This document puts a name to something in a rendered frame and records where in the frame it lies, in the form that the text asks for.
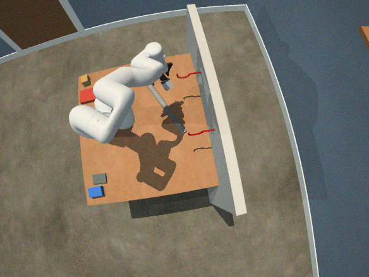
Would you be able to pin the cream wall panel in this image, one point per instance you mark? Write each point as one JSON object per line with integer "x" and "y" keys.
{"x": 230, "y": 187}

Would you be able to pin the blue box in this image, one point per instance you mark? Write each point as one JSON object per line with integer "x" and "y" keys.
{"x": 95, "y": 191}

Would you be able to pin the red flat block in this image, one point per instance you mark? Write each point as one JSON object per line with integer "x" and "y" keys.
{"x": 87, "y": 96}

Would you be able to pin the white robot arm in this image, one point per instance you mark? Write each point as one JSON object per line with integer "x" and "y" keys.
{"x": 113, "y": 100}

